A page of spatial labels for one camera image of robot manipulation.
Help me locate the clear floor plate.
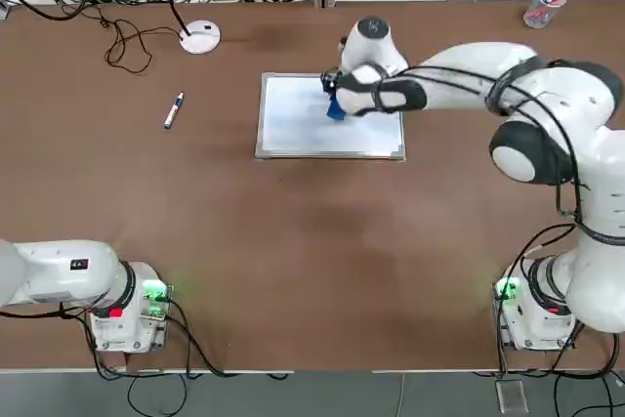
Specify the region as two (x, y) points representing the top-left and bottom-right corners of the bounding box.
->
(495, 379), (529, 415)

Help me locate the blue whiteboard eraser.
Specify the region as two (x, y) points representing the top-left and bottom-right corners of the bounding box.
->
(325, 93), (346, 122)

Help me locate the clear plastic pen cup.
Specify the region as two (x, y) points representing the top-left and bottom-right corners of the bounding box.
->
(522, 0), (571, 30)

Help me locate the silver framed whiteboard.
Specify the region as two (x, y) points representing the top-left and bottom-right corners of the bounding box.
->
(253, 71), (407, 162)

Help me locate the black lamp cable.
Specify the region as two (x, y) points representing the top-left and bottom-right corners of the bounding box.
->
(104, 19), (189, 76)

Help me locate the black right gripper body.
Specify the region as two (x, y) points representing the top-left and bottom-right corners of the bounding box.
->
(319, 72), (343, 95)

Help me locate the white desk lamp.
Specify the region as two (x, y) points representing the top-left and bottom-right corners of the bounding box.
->
(154, 0), (231, 56)

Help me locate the black base cable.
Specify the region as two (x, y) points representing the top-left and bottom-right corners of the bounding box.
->
(551, 323), (621, 382)
(163, 297), (294, 382)

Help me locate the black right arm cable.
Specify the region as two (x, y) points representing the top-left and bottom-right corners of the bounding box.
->
(373, 58), (595, 242)

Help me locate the black left base cable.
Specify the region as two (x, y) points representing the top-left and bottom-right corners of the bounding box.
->
(163, 297), (294, 382)

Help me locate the black right base cable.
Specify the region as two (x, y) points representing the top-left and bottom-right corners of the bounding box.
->
(551, 323), (621, 382)

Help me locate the white blue whiteboard marker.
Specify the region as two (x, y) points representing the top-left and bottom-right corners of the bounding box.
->
(163, 91), (186, 131)

